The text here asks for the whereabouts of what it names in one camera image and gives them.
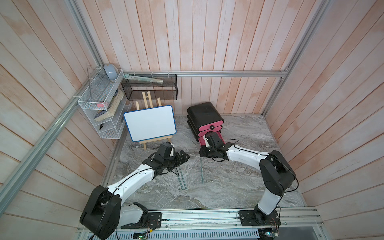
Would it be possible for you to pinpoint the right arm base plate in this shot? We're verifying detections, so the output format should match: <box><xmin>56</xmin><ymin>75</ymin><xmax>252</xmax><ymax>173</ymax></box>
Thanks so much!
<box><xmin>238</xmin><ymin>210</ymin><xmax>281</xmax><ymax>227</ymax></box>

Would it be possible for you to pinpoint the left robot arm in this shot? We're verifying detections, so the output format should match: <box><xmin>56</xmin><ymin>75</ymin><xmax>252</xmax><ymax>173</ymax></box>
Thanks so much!
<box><xmin>80</xmin><ymin>148</ymin><xmax>190</xmax><ymax>240</ymax></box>

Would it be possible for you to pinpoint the white wire wall shelf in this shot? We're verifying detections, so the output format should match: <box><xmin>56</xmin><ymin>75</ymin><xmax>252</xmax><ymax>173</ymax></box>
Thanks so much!
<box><xmin>78</xmin><ymin>68</ymin><xmax>132</xmax><ymax>140</ymax></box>

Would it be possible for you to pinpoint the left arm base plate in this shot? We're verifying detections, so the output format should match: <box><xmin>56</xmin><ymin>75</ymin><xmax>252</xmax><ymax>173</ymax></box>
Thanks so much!
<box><xmin>120</xmin><ymin>212</ymin><xmax>162</xmax><ymax>230</ymax></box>

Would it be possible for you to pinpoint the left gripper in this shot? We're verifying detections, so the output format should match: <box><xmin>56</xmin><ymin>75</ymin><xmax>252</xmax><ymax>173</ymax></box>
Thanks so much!
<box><xmin>163</xmin><ymin>150</ymin><xmax>190</xmax><ymax>172</ymax></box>

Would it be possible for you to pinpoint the white board blue frame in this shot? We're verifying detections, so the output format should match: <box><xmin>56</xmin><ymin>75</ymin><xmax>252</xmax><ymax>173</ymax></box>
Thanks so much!
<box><xmin>124</xmin><ymin>105</ymin><xmax>177</xmax><ymax>142</ymax></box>

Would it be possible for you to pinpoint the book on shelf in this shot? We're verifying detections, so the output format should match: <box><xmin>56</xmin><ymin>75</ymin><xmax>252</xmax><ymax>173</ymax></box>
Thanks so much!
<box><xmin>94</xmin><ymin>89</ymin><xmax>124</xmax><ymax>122</ymax></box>

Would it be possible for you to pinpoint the green white ruler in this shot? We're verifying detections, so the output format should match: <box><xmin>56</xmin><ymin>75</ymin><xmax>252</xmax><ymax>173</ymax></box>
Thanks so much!
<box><xmin>124</xmin><ymin>74</ymin><xmax>164</xmax><ymax>83</ymax></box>

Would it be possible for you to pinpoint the aluminium mounting rail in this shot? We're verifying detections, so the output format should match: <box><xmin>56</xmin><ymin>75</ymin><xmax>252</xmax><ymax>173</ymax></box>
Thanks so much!
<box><xmin>76</xmin><ymin>208</ymin><xmax>326</xmax><ymax>240</ymax></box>

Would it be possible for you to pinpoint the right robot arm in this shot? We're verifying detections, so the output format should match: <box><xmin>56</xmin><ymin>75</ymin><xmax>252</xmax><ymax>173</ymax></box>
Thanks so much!
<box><xmin>200</xmin><ymin>143</ymin><xmax>297</xmax><ymax>216</ymax></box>

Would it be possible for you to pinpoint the black mesh wall basket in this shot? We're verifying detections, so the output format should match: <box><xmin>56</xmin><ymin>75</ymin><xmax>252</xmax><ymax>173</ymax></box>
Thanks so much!
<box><xmin>121</xmin><ymin>73</ymin><xmax>178</xmax><ymax>101</ymax></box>

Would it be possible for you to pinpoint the pink bottom drawer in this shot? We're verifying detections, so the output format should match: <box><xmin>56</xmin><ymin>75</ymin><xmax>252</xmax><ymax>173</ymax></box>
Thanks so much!
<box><xmin>199</xmin><ymin>132</ymin><xmax>225</xmax><ymax>147</ymax></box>

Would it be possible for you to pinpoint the black drawer cabinet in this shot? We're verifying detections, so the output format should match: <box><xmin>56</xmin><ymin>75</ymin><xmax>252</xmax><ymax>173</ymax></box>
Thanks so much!
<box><xmin>187</xmin><ymin>102</ymin><xmax>224</xmax><ymax>142</ymax></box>

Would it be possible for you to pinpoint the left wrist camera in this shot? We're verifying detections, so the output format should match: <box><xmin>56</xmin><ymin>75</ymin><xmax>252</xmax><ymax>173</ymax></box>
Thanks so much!
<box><xmin>157</xmin><ymin>142</ymin><xmax>175</xmax><ymax>158</ymax></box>

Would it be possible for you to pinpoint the grey round speaker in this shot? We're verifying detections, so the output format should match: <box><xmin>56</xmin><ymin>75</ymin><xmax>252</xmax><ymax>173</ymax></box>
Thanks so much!
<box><xmin>104</xmin><ymin>64</ymin><xmax>119</xmax><ymax>81</ymax></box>

